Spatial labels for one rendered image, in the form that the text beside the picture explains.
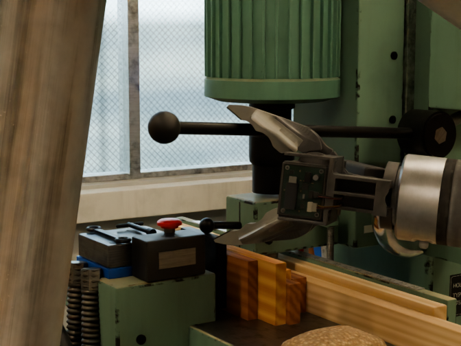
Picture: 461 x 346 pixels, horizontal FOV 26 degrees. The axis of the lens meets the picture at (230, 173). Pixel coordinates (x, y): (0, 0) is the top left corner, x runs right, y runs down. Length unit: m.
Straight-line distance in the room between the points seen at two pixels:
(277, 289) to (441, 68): 0.36
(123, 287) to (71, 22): 0.56
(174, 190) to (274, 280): 1.45
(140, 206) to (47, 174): 1.95
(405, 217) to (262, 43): 0.31
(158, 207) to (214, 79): 1.38
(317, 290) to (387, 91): 0.28
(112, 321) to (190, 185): 1.50
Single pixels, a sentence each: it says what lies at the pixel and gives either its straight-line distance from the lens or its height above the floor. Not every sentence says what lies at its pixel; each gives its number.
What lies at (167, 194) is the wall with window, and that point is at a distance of 2.61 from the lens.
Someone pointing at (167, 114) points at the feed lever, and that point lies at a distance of 1.05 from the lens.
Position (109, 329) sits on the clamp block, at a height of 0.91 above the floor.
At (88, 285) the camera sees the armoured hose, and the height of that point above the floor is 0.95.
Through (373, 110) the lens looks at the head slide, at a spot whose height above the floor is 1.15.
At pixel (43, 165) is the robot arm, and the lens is 0.63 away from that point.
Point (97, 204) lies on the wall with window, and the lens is 2.54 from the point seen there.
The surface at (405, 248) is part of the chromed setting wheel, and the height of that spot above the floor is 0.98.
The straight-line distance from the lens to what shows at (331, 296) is 1.22.
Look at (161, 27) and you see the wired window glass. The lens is 2.72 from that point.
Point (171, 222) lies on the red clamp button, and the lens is 1.19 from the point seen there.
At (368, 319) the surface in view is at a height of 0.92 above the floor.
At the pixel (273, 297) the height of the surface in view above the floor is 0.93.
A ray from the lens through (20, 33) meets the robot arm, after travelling 0.63.
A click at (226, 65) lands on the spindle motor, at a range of 1.23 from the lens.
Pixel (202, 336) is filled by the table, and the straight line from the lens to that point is 1.18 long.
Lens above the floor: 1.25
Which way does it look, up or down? 8 degrees down
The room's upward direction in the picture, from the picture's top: straight up
